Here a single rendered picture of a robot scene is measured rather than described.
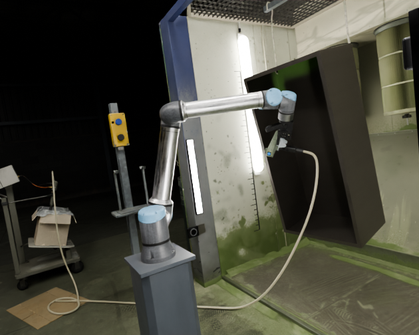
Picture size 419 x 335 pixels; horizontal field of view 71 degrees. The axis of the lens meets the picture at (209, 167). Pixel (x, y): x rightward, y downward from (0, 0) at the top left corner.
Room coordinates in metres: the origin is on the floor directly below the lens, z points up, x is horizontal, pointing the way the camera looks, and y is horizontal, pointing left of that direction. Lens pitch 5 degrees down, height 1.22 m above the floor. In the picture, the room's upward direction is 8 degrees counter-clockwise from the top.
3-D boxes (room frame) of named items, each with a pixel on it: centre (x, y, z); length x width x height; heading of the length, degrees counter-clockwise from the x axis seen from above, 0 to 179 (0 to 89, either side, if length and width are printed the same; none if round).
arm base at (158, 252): (1.57, 0.34, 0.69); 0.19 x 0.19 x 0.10
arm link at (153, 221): (1.58, 0.34, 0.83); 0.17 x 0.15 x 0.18; 0
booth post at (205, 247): (2.54, 0.14, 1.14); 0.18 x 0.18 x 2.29; 30
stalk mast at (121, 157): (2.39, 0.70, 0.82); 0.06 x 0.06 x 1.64; 30
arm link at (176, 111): (1.62, -0.10, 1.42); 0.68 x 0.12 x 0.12; 90
